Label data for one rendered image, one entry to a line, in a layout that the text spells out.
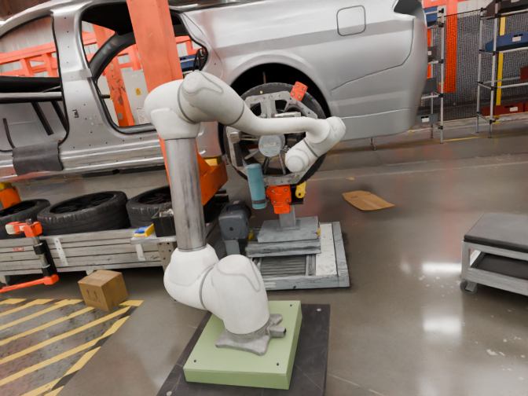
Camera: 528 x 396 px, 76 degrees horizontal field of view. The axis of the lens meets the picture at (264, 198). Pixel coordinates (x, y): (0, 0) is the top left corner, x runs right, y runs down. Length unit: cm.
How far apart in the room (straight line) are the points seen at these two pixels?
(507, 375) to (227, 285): 111
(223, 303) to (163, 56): 137
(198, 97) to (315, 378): 88
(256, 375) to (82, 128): 233
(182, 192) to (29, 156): 229
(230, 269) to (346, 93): 160
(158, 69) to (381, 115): 140
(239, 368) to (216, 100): 79
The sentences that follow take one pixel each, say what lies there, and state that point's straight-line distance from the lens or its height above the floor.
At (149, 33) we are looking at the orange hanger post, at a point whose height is 151.
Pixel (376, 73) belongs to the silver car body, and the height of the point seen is 114.
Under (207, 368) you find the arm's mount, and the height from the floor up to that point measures 35.
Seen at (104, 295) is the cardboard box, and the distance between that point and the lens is 232.
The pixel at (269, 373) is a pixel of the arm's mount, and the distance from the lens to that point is 109.
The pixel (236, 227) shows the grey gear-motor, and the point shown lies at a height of 33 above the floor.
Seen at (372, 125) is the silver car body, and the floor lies 82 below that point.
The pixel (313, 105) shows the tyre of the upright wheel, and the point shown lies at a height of 102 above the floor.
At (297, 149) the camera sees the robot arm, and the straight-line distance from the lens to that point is 141.
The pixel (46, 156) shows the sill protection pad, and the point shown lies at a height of 91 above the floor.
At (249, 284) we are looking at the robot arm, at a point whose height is 58.
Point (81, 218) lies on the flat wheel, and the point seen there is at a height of 46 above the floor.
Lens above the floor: 111
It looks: 17 degrees down
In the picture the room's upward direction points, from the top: 9 degrees counter-clockwise
